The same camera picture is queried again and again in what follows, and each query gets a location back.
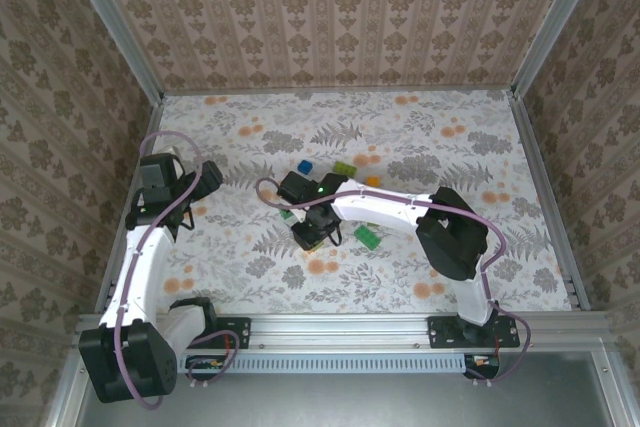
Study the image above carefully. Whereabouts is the long green lego brick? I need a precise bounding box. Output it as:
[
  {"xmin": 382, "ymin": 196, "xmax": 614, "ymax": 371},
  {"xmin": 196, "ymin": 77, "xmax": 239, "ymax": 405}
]
[{"xmin": 353, "ymin": 224, "xmax": 382, "ymax": 252}]

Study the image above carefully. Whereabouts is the grey metal panel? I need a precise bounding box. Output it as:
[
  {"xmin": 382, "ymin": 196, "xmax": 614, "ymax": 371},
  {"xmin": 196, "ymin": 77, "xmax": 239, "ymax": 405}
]
[{"xmin": 74, "ymin": 352, "xmax": 614, "ymax": 427}]

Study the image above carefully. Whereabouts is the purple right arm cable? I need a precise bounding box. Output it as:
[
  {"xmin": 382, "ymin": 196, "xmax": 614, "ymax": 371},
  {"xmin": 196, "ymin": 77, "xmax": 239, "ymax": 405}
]
[{"xmin": 255, "ymin": 176, "xmax": 532, "ymax": 388}]

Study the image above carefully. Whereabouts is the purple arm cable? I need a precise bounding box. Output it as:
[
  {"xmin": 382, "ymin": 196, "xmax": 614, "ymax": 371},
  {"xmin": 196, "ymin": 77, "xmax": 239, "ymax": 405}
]
[
  {"xmin": 113, "ymin": 131, "xmax": 241, "ymax": 411},
  {"xmin": 255, "ymin": 176, "xmax": 532, "ymax": 388}
]

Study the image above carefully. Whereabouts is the aluminium table side rail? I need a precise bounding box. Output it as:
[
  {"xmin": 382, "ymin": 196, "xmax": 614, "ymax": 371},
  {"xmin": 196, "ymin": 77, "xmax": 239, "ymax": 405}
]
[
  {"xmin": 512, "ymin": 96, "xmax": 590, "ymax": 312},
  {"xmin": 94, "ymin": 96, "xmax": 166, "ymax": 316}
]

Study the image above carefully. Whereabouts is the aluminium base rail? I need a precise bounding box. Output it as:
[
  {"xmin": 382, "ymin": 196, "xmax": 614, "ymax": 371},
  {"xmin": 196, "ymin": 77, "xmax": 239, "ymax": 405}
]
[{"xmin": 74, "ymin": 313, "xmax": 614, "ymax": 351}]

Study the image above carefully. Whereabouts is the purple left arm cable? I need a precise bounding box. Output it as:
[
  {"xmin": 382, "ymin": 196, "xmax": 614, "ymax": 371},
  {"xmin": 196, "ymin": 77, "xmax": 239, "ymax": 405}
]
[{"xmin": 113, "ymin": 131, "xmax": 241, "ymax": 411}]

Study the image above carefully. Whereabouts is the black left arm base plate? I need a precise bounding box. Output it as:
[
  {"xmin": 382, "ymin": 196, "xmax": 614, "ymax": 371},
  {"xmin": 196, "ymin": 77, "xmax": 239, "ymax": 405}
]
[{"xmin": 212, "ymin": 315, "xmax": 251, "ymax": 350}]

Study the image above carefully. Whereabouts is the grey slotted cable duct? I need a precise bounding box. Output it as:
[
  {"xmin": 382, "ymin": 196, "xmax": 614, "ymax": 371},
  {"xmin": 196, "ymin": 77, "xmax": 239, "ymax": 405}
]
[{"xmin": 182, "ymin": 352, "xmax": 469, "ymax": 374}]

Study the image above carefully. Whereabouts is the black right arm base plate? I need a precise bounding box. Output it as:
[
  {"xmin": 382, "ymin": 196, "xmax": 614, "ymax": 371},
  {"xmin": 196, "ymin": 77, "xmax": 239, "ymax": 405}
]
[{"xmin": 427, "ymin": 315, "xmax": 521, "ymax": 350}]

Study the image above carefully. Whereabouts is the black connector bracket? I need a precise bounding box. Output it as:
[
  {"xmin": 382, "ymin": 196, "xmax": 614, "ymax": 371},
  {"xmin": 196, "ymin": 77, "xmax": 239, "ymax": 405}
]
[
  {"xmin": 185, "ymin": 354, "xmax": 227, "ymax": 382},
  {"xmin": 463, "ymin": 354, "xmax": 502, "ymax": 381}
]

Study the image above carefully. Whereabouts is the aluminium frame post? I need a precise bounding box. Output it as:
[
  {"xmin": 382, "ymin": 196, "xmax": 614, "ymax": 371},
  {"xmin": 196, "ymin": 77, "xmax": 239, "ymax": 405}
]
[
  {"xmin": 57, "ymin": 0, "xmax": 166, "ymax": 103},
  {"xmin": 509, "ymin": 0, "xmax": 609, "ymax": 98}
]

